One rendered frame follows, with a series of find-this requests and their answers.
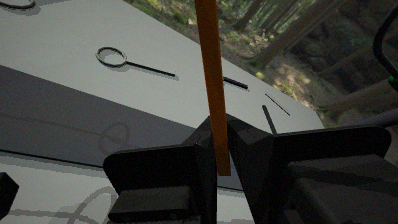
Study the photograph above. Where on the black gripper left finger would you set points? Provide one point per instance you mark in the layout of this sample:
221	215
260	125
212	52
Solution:
191	163

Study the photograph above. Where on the black loop with thin straight handle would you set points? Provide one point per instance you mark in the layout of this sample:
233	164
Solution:
133	62

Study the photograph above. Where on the orange handle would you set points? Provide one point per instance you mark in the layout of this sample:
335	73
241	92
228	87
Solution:
207	20

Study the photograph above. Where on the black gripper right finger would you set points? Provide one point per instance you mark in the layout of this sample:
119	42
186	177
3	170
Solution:
260	157

